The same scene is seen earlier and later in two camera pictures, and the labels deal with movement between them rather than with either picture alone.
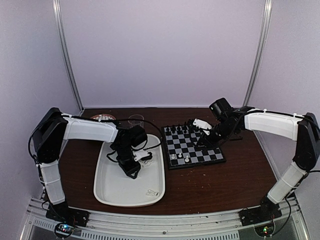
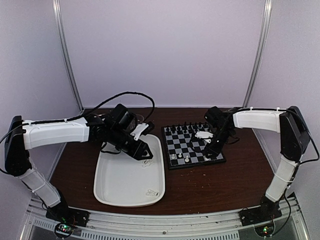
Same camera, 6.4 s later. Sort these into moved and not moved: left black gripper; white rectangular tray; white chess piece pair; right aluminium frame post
Moved: left black gripper
Not moved: right aluminium frame post; white rectangular tray; white chess piece pair
